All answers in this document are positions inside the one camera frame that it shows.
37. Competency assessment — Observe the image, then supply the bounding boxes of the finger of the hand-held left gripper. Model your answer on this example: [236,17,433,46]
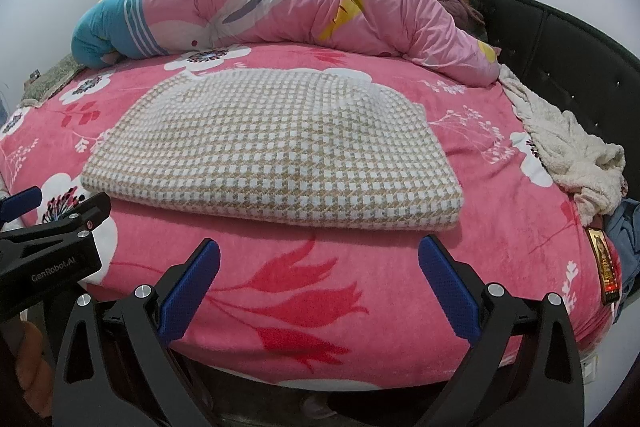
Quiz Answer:
[0,186,43,225]
[42,192,112,233]

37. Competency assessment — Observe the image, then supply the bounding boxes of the maroon cloth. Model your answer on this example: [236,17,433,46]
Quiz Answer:
[429,0,490,42]

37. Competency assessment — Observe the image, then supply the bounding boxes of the beige white houndstooth coat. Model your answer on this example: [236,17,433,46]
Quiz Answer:
[81,71,465,232]

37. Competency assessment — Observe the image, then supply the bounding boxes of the pink cartoon print quilt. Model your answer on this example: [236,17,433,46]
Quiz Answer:
[70,0,502,88]

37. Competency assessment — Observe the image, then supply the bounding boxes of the white wall socket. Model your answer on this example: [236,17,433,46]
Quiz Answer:
[580,354,599,383]

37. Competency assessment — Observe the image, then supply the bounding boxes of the pink floral bed blanket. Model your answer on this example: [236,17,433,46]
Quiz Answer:
[0,41,626,393]

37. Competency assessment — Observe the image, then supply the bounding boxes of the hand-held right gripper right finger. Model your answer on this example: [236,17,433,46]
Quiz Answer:
[418,234,586,427]

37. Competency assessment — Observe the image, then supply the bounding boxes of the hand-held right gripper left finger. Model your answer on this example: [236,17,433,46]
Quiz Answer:
[51,237,221,427]

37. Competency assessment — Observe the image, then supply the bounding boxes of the red black flat packet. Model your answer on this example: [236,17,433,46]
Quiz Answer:
[585,227,622,307]

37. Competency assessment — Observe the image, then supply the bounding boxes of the person's left hand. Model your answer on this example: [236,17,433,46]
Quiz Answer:
[14,321,55,419]

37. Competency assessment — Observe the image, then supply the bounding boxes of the grey green mat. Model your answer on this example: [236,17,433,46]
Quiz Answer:
[21,54,86,108]

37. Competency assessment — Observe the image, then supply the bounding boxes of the blue cloth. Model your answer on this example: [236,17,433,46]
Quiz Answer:
[602,199,640,303]

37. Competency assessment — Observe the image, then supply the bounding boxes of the black padded headboard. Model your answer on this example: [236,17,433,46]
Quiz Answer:
[467,0,640,148]

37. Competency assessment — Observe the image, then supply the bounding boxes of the white fluffy cloth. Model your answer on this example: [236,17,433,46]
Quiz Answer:
[497,64,627,228]

